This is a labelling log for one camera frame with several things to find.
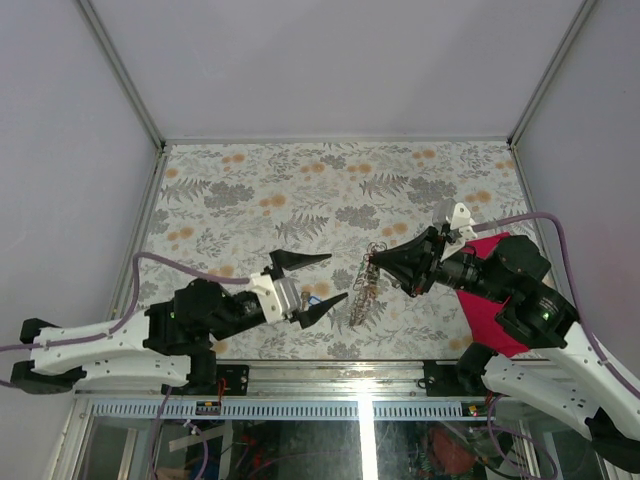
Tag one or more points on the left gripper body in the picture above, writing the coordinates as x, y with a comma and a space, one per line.
247, 317

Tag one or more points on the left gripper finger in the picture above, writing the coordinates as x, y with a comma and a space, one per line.
317, 311
283, 260

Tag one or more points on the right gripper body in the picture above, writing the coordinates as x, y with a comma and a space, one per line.
461, 269

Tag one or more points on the large metal keyring with keys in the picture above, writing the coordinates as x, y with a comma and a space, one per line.
365, 285

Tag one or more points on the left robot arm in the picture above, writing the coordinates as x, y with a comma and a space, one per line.
168, 346

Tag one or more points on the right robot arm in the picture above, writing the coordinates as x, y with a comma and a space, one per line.
533, 314

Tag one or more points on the magenta cloth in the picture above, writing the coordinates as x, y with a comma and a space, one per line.
480, 313

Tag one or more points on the floral table mat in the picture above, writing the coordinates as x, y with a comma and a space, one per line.
223, 208

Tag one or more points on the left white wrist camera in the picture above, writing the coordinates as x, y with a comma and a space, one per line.
279, 299

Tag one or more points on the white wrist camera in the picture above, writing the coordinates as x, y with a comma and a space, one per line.
279, 299
454, 221

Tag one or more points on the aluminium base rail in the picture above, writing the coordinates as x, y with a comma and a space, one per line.
327, 380

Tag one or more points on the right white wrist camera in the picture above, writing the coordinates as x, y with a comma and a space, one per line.
454, 221

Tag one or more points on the grey slotted cable duct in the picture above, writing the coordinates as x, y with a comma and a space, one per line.
277, 410

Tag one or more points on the left aluminium frame post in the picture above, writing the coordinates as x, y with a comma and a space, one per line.
107, 48

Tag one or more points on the aluminium frame post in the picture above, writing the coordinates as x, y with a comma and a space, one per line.
107, 48
577, 24

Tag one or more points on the right aluminium frame post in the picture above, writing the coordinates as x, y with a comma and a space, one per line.
577, 24

